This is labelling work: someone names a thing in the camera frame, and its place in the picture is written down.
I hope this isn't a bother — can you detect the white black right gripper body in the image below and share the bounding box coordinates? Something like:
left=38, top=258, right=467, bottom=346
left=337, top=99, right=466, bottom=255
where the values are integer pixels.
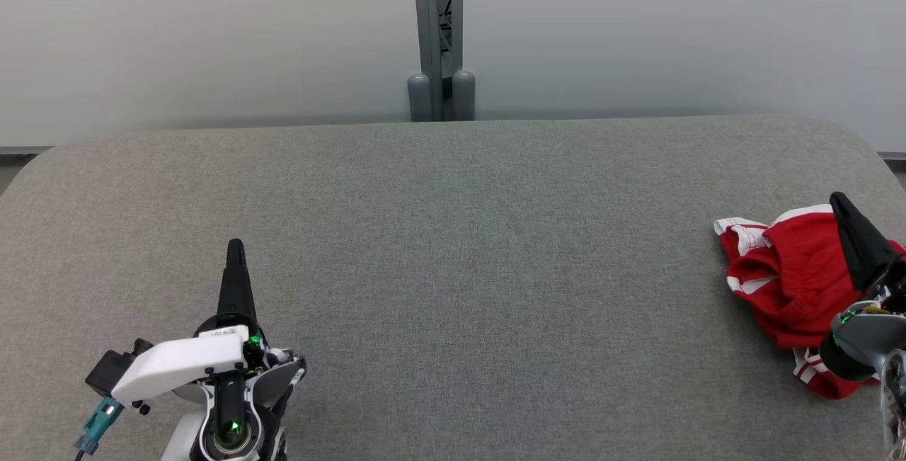
left=820, top=256, right=906, bottom=382

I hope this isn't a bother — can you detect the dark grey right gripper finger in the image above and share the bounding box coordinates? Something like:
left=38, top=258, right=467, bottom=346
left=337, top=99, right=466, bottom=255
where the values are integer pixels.
left=830, top=192, right=898, bottom=292

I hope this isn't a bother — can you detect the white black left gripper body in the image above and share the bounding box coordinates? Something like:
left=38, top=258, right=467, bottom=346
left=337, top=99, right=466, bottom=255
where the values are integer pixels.
left=111, top=312, right=309, bottom=409

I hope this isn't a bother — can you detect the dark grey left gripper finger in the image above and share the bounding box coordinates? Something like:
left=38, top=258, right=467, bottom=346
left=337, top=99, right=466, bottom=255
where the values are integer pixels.
left=216, top=238, right=260, bottom=329

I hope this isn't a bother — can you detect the red garment striped white trim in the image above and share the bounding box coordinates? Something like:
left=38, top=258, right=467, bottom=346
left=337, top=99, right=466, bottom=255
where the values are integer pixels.
left=713, top=204, right=906, bottom=400

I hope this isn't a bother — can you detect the black cable teal connector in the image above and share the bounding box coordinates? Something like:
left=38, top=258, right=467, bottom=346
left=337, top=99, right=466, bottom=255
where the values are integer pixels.
left=74, top=397, right=125, bottom=461

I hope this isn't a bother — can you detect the grey rounded post foot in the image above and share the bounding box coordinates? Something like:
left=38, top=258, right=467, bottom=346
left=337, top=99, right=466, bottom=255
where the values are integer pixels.
left=407, top=74, right=434, bottom=123
left=452, top=69, right=476, bottom=122

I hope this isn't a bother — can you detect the grey metal partition post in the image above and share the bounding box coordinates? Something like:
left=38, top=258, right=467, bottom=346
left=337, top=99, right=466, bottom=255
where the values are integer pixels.
left=411, top=0, right=465, bottom=122

